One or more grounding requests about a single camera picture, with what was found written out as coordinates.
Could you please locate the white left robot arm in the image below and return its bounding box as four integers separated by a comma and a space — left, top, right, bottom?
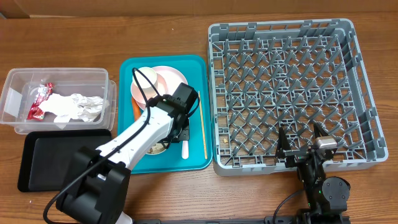
51, 83, 198, 223

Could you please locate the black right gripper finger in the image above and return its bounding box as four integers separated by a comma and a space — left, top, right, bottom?
313, 123, 329, 138
275, 126, 293, 157

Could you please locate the orange carrot piece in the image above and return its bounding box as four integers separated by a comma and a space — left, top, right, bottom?
131, 97, 141, 121

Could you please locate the wooden chopstick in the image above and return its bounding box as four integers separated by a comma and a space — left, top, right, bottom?
198, 91, 208, 160

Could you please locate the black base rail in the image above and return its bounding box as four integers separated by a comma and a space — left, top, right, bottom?
133, 216, 293, 224

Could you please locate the red snack wrapper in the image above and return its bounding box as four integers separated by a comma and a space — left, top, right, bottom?
27, 82, 54, 121

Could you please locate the pink plate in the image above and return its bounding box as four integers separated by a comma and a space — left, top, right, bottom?
131, 66, 188, 110

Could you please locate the teal plastic tray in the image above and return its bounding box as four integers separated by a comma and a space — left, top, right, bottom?
118, 55, 213, 174

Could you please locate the grey dishwasher rack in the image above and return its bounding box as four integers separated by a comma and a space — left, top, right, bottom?
208, 19, 389, 176

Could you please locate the cream white cup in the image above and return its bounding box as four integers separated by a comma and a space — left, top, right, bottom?
134, 67, 158, 98

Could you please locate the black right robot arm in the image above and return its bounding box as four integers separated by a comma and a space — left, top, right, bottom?
271, 123, 351, 224

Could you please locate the clear plastic waste bin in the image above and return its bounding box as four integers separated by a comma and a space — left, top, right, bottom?
1, 68, 117, 134

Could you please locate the black tray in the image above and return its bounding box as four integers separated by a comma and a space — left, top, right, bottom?
17, 129, 112, 192

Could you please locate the white plastic fork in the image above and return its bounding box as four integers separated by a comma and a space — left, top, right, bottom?
182, 141, 189, 159

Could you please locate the white napkin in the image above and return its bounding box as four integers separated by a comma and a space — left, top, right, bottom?
39, 93, 113, 129

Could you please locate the white bowl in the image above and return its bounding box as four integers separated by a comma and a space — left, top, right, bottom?
146, 142, 170, 155

